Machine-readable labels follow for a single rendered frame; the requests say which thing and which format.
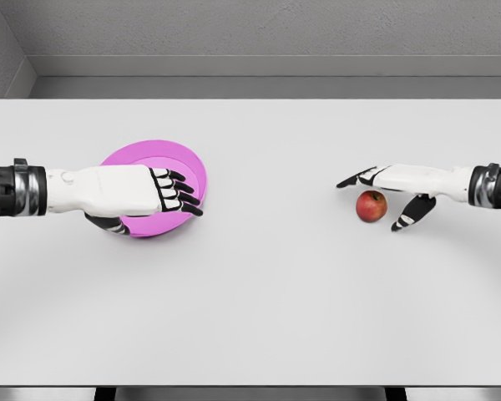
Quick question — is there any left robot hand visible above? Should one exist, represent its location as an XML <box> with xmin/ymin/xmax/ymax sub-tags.
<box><xmin>80</xmin><ymin>164</ymin><xmax>205</xmax><ymax>237</ymax></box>

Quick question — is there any pink round plate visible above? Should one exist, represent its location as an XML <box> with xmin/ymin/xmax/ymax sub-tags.
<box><xmin>99</xmin><ymin>140</ymin><xmax>210</xmax><ymax>240</ymax></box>

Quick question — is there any red apple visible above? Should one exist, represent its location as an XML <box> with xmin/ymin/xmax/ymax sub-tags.
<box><xmin>355</xmin><ymin>190</ymin><xmax>388</xmax><ymax>223</ymax></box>

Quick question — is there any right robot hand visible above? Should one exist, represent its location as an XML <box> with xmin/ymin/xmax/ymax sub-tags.
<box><xmin>336</xmin><ymin>164</ymin><xmax>452</xmax><ymax>234</ymax></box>

